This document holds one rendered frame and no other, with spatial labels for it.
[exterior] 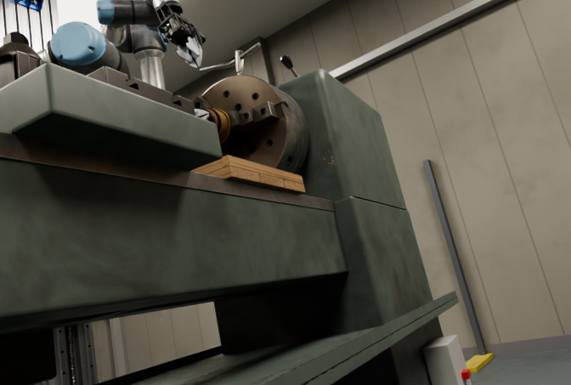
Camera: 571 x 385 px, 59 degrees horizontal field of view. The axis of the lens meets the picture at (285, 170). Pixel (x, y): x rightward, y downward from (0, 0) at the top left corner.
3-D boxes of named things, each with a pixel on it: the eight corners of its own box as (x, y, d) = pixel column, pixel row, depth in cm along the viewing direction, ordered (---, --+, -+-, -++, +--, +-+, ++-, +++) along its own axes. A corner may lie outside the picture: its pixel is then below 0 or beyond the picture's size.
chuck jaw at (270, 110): (246, 122, 131) (285, 103, 127) (251, 139, 130) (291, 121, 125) (223, 112, 121) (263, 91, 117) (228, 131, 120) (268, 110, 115)
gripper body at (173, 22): (163, 43, 142) (149, 12, 146) (182, 53, 149) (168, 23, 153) (182, 26, 139) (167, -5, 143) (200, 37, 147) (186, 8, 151)
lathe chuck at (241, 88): (206, 203, 141) (203, 96, 147) (307, 191, 127) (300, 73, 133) (185, 200, 133) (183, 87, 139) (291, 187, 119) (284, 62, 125)
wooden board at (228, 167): (180, 232, 127) (178, 217, 128) (305, 192, 112) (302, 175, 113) (85, 229, 101) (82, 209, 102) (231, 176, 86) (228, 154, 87)
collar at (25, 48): (24, 81, 91) (23, 66, 92) (53, 65, 88) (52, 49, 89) (-20, 67, 84) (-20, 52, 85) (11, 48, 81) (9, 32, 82)
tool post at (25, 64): (32, 131, 88) (28, 80, 91) (61, 116, 85) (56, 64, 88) (-9, 121, 82) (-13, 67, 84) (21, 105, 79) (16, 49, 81)
